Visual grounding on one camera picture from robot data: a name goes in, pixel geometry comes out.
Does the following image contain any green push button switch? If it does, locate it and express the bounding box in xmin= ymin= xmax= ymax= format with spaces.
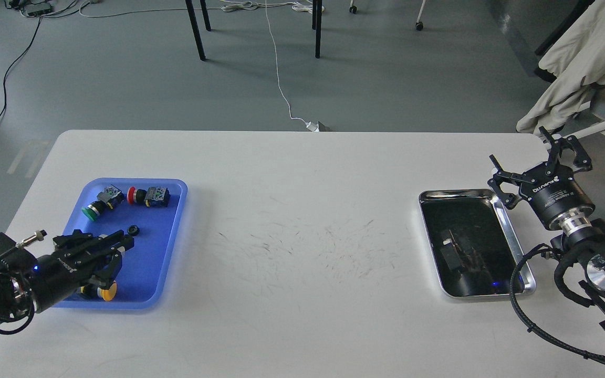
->
xmin=81 ymin=185 xmax=126 ymax=221

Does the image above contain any beige cloth on chair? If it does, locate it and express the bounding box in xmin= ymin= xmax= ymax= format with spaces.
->
xmin=515 ymin=1 xmax=605 ymax=135

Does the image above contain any yellow push button switch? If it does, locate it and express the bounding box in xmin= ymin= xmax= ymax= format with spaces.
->
xmin=76 ymin=281 xmax=118 ymax=302

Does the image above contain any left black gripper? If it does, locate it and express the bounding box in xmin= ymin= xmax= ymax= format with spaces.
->
xmin=28 ymin=229 xmax=134 ymax=313

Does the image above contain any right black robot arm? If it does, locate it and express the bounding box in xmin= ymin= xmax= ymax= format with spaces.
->
xmin=487 ymin=128 xmax=605 ymax=364

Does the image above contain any red push button switch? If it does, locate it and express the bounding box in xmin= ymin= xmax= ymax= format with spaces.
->
xmin=126 ymin=186 xmax=171 ymax=207

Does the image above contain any black table leg left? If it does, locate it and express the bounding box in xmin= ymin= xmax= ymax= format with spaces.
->
xmin=185 ymin=0 xmax=212 ymax=61

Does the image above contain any white cable on floor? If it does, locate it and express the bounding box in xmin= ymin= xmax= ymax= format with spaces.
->
xmin=221 ymin=0 xmax=324 ymax=127

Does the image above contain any black table leg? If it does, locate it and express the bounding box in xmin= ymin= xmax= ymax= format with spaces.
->
xmin=311 ymin=0 xmax=322 ymax=58
xmin=185 ymin=0 xmax=212 ymax=61

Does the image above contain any blue plastic tray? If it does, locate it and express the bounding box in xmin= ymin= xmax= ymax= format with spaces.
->
xmin=55 ymin=177 xmax=188 ymax=310

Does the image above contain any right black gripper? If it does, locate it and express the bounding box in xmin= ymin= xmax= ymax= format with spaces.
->
xmin=487 ymin=126 xmax=596 ymax=232

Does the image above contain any black power strip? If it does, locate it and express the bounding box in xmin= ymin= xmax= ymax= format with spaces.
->
xmin=3 ymin=1 xmax=53 ymax=17

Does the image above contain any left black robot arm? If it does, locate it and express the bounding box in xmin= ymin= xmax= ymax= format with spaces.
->
xmin=0 ymin=229 xmax=134 ymax=335

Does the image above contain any white power adapter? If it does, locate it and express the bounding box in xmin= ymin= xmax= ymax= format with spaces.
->
xmin=306 ymin=122 xmax=331 ymax=132

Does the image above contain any black table leg right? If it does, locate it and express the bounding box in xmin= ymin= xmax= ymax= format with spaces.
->
xmin=311 ymin=0 xmax=322 ymax=58

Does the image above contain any black cable on floor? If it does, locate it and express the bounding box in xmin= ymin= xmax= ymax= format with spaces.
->
xmin=0 ymin=16 xmax=43 ymax=211

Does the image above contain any stainless steel tray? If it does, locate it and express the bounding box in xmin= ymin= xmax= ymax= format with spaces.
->
xmin=418 ymin=188 xmax=536 ymax=300

